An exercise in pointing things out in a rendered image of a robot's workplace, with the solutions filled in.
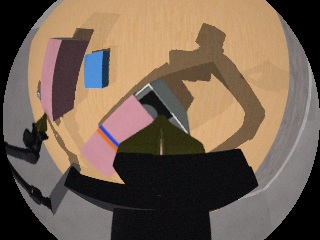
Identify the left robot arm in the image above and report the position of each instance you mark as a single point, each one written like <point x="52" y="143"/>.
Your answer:
<point x="24" y="154"/>

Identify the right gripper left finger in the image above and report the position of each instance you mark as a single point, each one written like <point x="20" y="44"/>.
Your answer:
<point x="145" y="140"/>

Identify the pink rectangular box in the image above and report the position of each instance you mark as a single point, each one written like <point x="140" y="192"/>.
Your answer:
<point x="130" y="117"/>
<point x="60" y="71"/>

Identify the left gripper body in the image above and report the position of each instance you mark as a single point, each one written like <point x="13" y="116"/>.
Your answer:
<point x="40" y="134"/>

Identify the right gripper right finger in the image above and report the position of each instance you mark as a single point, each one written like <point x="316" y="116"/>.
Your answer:
<point x="177" y="141"/>

